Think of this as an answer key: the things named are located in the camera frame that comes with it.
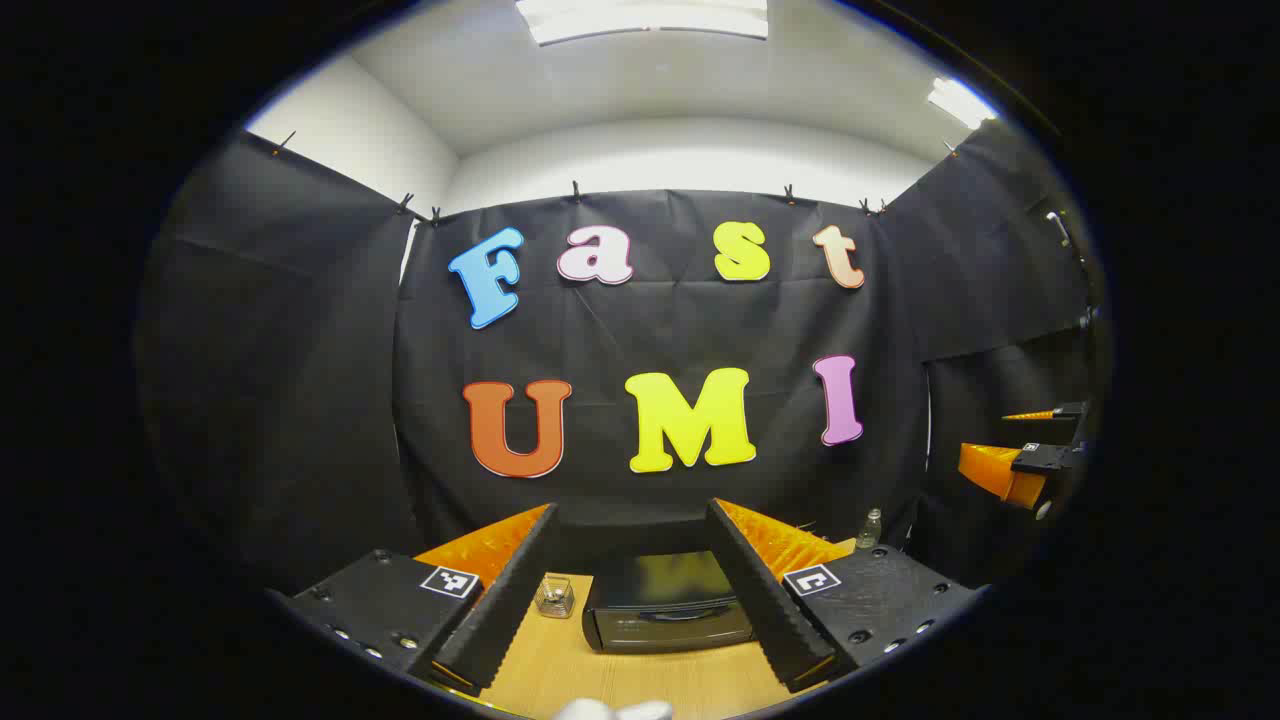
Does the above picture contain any small ceiling light panel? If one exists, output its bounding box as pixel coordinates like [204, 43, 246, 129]
[925, 75, 1001, 131]

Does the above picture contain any small glass jar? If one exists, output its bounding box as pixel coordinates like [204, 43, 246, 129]
[534, 575, 576, 619]

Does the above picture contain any black electric oven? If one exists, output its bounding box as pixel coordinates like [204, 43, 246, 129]
[582, 550, 756, 655]

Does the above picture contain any long ceiling light panel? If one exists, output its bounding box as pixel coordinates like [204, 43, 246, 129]
[515, 0, 771, 47]

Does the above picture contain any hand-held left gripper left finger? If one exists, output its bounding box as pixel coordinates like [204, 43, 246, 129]
[265, 503, 561, 699]

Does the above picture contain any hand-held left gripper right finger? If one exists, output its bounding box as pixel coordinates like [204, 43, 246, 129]
[705, 497, 989, 695]

